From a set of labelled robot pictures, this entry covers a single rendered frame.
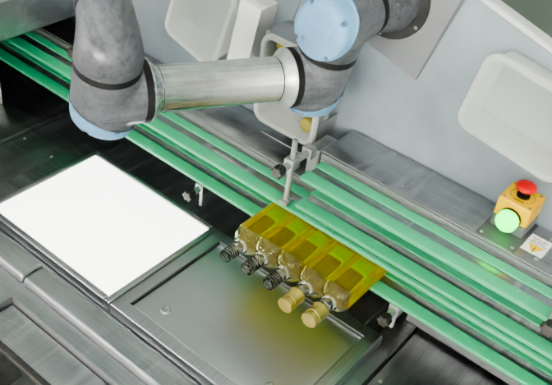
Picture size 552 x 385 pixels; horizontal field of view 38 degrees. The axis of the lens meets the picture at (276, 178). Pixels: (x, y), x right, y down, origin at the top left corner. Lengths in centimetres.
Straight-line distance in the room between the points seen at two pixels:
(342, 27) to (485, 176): 47
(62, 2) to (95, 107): 87
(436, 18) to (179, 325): 80
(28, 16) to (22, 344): 86
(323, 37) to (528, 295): 60
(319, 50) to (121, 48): 36
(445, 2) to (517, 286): 54
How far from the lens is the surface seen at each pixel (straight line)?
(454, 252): 156
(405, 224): 159
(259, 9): 177
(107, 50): 130
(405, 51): 163
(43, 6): 217
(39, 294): 176
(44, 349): 170
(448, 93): 163
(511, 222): 157
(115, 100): 135
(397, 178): 167
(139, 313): 168
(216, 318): 169
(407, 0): 155
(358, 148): 173
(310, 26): 145
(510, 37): 154
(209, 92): 143
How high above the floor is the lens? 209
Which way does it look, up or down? 41 degrees down
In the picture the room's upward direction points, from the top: 124 degrees counter-clockwise
